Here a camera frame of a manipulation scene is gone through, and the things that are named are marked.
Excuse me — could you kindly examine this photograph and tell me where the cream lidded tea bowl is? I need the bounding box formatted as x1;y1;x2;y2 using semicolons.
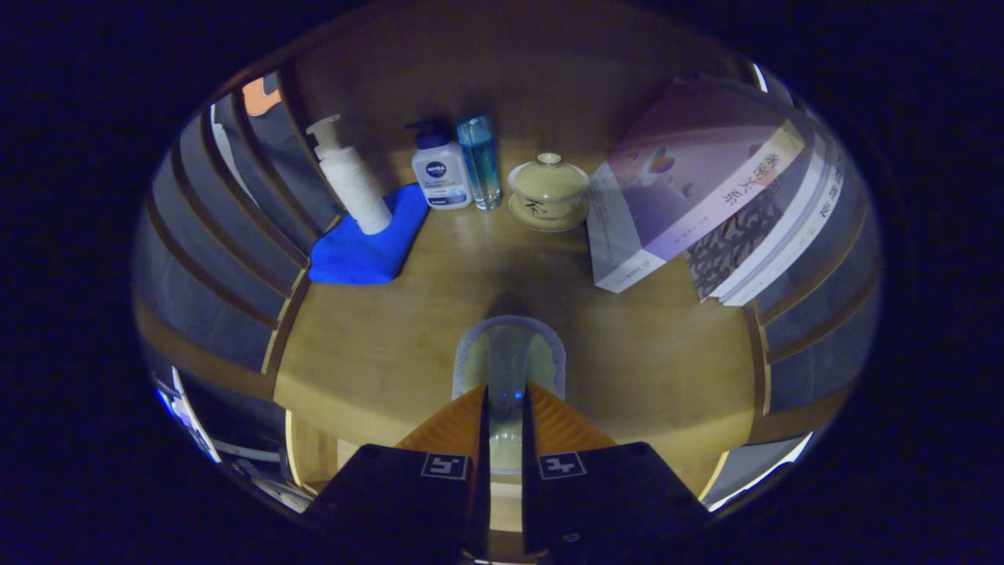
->
507;152;591;233

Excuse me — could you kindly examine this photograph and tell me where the white pump bottle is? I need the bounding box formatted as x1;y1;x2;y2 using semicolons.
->
306;115;393;235

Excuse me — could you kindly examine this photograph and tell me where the purple cover book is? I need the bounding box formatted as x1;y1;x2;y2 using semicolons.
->
587;77;809;294

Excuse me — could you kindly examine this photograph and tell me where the grey and yellow scrub sponge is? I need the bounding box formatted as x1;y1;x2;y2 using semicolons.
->
453;315;567;476

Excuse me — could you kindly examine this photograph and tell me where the slim teal bottle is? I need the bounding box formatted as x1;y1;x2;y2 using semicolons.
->
456;114;503;211

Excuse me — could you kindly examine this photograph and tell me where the blue folded cloth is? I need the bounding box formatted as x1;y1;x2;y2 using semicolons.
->
307;183;431;286

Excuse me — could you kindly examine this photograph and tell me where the wooden countertop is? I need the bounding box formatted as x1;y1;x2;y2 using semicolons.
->
271;133;773;499

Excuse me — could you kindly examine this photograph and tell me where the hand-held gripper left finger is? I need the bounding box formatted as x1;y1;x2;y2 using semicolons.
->
300;385;492;562

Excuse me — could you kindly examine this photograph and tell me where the white book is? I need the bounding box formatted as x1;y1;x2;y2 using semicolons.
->
706;129;832;303
726;145;848;307

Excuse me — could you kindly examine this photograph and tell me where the patterned cover book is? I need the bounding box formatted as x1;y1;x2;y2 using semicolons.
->
685;180;785;301

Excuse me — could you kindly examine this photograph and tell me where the white lotion bottle blue cap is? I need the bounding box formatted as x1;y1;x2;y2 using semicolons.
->
405;118;475;211

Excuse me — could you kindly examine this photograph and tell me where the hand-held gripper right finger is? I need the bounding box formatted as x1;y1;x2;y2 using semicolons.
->
520;381;713;562

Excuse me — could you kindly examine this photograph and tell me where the wooden cabinet with slatted shelf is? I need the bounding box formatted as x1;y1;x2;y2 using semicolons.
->
133;0;883;511

